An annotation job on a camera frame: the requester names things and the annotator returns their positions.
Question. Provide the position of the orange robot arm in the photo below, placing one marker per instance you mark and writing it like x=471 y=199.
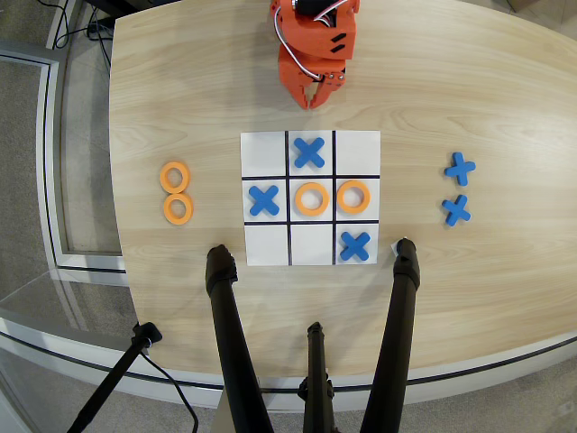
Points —
x=322 y=36

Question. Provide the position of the blue foam cross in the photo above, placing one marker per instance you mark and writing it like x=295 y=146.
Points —
x=456 y=210
x=264 y=200
x=355 y=246
x=309 y=152
x=460 y=168

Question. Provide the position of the slim black stand pole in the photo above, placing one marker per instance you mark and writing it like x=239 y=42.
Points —
x=112 y=379

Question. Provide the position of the white tic-tac-toe board sheet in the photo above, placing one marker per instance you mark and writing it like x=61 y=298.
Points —
x=311 y=245

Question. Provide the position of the glass panel with metal frame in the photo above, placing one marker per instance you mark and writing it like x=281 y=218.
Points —
x=47 y=158

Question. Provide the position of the thick black tripod leg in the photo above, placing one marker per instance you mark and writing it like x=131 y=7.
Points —
x=232 y=334
x=394 y=334

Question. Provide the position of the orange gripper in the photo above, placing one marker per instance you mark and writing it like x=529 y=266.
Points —
x=294 y=78

